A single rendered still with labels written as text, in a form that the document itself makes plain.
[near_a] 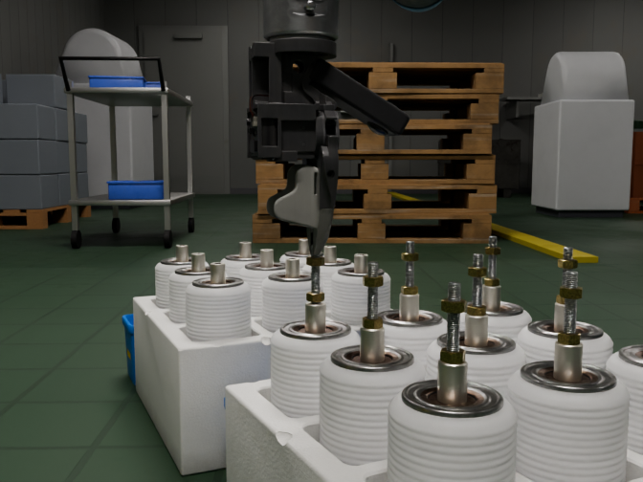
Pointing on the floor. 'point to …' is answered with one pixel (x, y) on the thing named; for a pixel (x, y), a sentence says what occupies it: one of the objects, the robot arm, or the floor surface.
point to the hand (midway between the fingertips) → (321, 241)
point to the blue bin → (129, 344)
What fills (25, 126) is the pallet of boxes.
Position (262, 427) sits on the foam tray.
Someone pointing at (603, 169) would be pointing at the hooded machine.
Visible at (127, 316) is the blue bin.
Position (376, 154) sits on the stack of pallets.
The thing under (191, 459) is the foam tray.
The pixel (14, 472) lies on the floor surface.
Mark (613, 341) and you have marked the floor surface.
